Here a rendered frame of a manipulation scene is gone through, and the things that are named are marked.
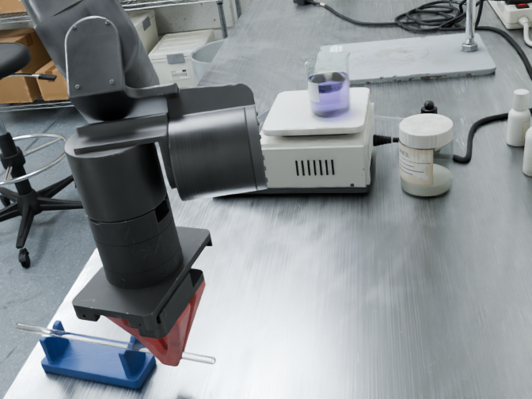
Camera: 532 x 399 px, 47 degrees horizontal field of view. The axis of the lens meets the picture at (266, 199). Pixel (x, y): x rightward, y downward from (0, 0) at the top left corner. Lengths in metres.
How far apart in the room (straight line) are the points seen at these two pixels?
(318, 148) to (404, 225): 0.13
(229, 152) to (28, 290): 1.75
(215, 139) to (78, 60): 0.10
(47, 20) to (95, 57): 0.05
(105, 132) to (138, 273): 0.10
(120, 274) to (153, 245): 0.03
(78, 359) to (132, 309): 0.16
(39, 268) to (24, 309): 0.21
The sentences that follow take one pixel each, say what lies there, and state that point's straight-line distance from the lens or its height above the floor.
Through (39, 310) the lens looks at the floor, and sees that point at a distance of 2.00.
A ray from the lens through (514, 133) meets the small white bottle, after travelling 0.83.
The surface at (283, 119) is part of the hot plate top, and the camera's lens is 0.74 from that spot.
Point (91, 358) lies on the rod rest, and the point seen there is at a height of 0.76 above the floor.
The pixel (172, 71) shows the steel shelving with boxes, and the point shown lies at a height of 0.24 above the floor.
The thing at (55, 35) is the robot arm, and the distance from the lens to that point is 0.44.
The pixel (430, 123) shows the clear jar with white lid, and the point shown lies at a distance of 0.71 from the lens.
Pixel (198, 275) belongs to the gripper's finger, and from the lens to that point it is 0.47.
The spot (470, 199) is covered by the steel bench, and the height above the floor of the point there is 0.75.
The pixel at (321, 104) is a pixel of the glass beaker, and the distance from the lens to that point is 0.71.
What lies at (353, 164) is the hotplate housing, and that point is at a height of 0.79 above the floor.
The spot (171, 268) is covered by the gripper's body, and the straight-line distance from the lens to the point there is 0.44.
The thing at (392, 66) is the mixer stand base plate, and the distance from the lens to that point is 1.10.
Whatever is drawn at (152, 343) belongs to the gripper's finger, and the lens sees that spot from 0.50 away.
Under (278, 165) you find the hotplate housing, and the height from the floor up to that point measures 0.79.
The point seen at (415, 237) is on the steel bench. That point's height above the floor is 0.75.
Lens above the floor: 1.13
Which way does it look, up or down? 31 degrees down
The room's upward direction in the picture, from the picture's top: 9 degrees counter-clockwise
